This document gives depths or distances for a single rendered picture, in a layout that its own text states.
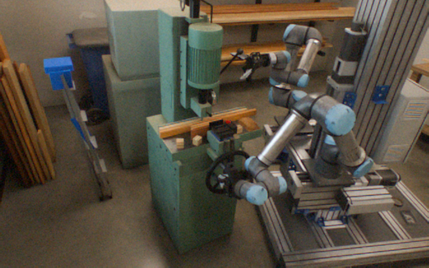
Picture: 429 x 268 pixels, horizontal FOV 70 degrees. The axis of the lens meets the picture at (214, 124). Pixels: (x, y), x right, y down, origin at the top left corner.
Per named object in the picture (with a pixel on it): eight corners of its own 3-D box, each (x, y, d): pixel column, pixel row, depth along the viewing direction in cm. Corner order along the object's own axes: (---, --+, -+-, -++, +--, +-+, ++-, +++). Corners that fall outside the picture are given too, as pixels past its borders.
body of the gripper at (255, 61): (249, 52, 160) (268, 49, 165) (242, 59, 168) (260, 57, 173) (255, 65, 159) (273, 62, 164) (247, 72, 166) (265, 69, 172)
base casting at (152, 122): (178, 178, 174) (178, 166, 169) (145, 127, 216) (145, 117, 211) (243, 157, 194) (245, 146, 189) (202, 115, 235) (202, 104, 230)
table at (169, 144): (178, 173, 158) (178, 164, 155) (158, 141, 181) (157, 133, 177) (270, 145, 185) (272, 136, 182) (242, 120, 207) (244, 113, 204)
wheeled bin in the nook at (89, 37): (85, 129, 334) (68, 42, 283) (79, 107, 374) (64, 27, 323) (143, 118, 360) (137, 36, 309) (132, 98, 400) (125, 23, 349)
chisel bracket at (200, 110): (200, 120, 176) (201, 108, 171) (190, 110, 186) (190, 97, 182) (211, 118, 179) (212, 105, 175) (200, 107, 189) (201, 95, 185)
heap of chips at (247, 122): (248, 131, 185) (249, 126, 183) (236, 120, 195) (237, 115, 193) (260, 128, 189) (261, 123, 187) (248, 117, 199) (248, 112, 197)
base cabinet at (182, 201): (178, 256, 211) (178, 178, 174) (150, 200, 253) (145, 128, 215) (233, 231, 231) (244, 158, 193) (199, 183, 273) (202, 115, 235)
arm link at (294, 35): (286, 110, 202) (309, 25, 189) (264, 104, 207) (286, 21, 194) (289, 108, 213) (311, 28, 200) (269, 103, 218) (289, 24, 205)
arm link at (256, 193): (270, 203, 124) (253, 208, 121) (256, 196, 134) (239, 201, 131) (269, 184, 124) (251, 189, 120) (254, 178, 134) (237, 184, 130)
